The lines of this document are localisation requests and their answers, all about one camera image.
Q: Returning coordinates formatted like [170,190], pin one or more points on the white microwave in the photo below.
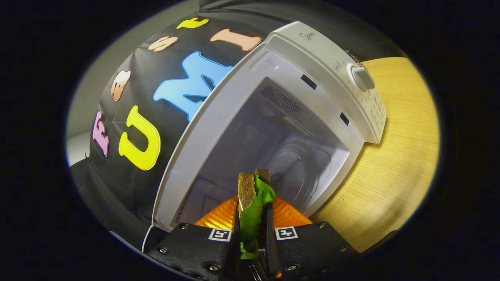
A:
[312,50]

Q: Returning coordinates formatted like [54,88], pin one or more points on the brown bread lettuce sandwich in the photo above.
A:
[250,214]

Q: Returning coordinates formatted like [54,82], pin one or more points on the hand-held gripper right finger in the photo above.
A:
[308,249]

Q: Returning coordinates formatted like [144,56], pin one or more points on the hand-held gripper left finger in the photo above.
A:
[195,249]

